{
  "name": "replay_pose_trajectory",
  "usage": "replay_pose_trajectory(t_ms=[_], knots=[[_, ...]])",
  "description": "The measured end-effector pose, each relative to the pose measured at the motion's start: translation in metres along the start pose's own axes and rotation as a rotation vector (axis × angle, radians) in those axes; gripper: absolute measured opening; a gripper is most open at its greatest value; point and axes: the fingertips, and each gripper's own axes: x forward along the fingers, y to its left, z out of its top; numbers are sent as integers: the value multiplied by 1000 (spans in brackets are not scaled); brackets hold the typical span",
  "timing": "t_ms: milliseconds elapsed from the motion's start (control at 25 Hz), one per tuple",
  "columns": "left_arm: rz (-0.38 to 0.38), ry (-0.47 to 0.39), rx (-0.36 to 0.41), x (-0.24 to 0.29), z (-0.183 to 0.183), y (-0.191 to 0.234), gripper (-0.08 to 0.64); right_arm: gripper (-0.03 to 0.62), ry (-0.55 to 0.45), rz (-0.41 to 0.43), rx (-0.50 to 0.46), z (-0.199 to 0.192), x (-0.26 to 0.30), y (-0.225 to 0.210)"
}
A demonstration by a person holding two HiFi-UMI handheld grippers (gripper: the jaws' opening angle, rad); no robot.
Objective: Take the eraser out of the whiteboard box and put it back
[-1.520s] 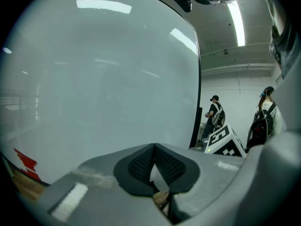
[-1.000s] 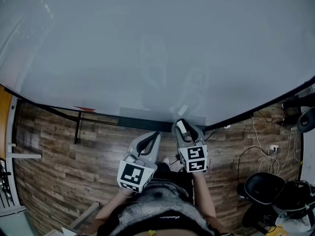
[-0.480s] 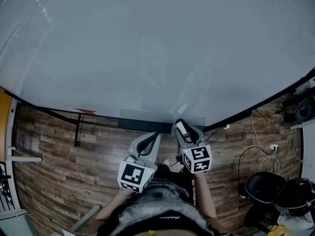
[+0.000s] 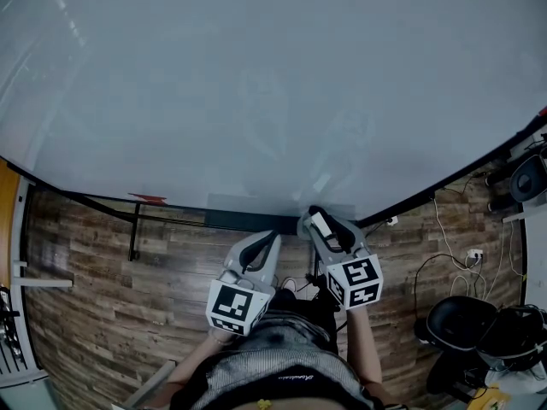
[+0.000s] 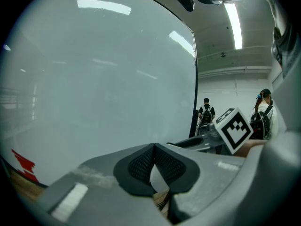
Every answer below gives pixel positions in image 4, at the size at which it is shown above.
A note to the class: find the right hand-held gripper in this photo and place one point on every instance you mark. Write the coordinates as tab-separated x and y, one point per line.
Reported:
354	282

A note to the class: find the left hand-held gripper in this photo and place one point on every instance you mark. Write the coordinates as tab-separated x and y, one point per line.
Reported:
235	308

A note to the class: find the white eraser block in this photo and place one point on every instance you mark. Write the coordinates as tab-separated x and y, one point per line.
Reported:
321	224

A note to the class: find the person's left forearm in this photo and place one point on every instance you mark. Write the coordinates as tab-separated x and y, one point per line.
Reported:
201	357

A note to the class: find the person's right forearm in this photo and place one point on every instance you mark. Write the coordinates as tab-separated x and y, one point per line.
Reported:
363	344

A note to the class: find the large white whiteboard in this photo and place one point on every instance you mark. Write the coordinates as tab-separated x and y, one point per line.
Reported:
256	79

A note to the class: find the person's white shoe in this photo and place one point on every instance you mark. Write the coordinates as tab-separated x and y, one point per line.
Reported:
289	284

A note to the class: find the person's dark trousers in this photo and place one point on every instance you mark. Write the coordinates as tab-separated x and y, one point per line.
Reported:
290	303

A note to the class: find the person's grey knit top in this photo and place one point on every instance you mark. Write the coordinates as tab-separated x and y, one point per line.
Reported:
265	370

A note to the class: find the yellow flower charm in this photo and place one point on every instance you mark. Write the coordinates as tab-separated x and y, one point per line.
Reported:
264	405

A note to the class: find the round wooden table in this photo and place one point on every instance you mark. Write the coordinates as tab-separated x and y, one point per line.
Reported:
493	400

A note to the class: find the white slatted rack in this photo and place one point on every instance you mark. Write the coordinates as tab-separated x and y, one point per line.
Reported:
10	357

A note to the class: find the wooden table with white frame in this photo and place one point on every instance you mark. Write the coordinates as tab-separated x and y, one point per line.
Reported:
6	220

